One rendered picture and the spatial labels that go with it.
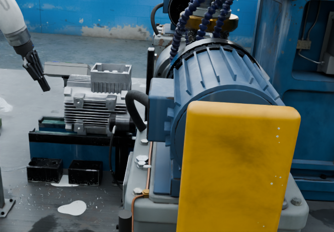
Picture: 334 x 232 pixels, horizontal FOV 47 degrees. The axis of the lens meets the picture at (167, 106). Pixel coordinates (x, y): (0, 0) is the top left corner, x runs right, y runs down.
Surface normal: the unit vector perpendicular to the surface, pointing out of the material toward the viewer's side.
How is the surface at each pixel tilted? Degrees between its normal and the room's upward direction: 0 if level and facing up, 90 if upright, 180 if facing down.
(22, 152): 0
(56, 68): 64
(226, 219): 90
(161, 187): 0
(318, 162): 25
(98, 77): 90
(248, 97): 90
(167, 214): 90
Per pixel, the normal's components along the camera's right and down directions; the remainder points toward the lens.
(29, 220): 0.06, -0.92
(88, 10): -0.04, 0.38
